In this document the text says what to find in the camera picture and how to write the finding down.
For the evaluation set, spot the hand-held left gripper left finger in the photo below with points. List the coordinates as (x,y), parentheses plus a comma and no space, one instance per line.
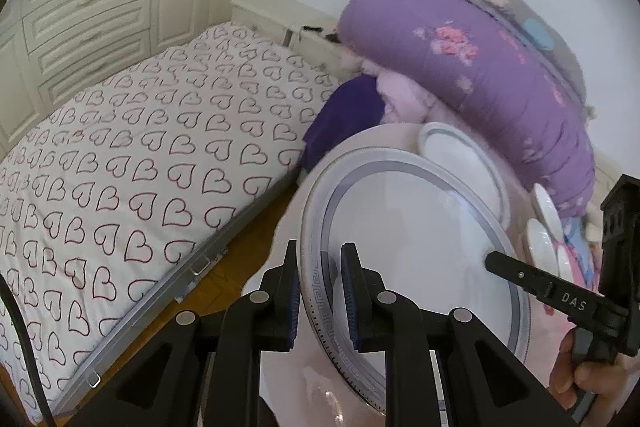
(295,307)

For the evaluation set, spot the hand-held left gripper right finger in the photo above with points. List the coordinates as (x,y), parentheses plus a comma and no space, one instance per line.
(350,307)

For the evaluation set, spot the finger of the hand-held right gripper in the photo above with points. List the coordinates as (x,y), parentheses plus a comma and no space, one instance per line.
(540,287)

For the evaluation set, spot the white ceramic bowl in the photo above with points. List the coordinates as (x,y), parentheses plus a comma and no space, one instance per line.
(546,207)
(542,249)

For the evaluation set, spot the large white patterned-rim plate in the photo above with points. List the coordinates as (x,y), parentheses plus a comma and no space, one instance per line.
(425,227)

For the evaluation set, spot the small white grey-rim plate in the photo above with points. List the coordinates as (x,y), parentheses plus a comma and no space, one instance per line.
(460,157)

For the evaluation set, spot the person's right hand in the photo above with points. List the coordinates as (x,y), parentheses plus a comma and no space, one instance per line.
(600,387)

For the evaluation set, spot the blue and pink pillow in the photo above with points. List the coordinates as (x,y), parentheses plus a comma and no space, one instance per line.
(580,257)

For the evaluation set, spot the round pink printed table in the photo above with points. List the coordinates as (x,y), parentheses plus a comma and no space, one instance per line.
(542,347)

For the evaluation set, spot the dark purple cloth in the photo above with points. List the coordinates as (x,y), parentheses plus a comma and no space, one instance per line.
(345,112)

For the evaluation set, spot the heart-print mattress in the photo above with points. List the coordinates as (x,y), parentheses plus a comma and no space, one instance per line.
(150,157)

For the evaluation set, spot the light pink blanket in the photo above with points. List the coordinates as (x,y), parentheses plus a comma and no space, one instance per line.
(405,99)

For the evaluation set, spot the purple floral quilt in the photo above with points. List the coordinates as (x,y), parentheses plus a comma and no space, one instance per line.
(440,77)

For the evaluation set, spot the grey floral pillow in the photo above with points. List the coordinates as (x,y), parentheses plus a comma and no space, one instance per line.
(525,17)

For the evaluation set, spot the cream nightstand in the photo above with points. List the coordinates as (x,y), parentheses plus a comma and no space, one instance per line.
(280,19)

